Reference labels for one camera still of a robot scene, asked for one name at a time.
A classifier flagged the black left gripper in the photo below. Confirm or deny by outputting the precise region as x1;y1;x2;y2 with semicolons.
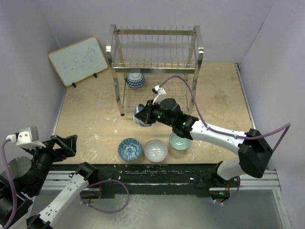
25;134;76;193

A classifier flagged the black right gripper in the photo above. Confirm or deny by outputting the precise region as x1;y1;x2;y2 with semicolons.
135;100;174;128

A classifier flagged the blue floral bowl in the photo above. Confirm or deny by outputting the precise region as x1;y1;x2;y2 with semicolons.
132;104;152;127

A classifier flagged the red zigzag patterned bowl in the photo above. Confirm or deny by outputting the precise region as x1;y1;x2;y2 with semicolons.
126;73;146;89

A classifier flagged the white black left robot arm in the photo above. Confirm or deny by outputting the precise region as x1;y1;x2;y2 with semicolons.
0;135;99;229

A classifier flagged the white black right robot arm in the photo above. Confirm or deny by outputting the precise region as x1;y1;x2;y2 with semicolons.
133;98;273;187

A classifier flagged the stainless steel dish rack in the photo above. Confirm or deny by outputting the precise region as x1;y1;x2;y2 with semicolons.
105;24;204;116

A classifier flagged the white red rimmed bowl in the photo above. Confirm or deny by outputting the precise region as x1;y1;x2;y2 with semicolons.
144;139;168;163

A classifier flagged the blue patterned bowl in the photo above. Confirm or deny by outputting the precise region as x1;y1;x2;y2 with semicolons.
118;138;142;161

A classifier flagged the light green celadon bowl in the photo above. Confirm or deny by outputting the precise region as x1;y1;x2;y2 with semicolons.
169;132;192;151

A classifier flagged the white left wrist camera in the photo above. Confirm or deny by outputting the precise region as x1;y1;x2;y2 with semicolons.
6;126;46;149

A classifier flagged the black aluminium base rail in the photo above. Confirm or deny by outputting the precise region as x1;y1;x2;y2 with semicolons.
47;163;279;198

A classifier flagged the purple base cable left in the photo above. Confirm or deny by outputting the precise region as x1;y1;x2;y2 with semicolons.
80;179;130;213

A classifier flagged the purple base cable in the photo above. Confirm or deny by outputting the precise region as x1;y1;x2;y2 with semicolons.
213;175;241;205
80;179;130;213

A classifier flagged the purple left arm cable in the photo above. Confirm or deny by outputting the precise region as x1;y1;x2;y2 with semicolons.
0;139;19;229

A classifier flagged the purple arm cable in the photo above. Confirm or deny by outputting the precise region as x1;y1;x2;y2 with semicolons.
159;75;292;153
0;139;19;229

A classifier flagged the small whiteboard yellow frame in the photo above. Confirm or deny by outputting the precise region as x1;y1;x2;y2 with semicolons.
48;36;109;87

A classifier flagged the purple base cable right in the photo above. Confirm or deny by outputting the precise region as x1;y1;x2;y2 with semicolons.
213;175;241;205

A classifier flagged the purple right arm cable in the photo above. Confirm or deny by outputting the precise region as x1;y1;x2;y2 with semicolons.
159;75;292;153

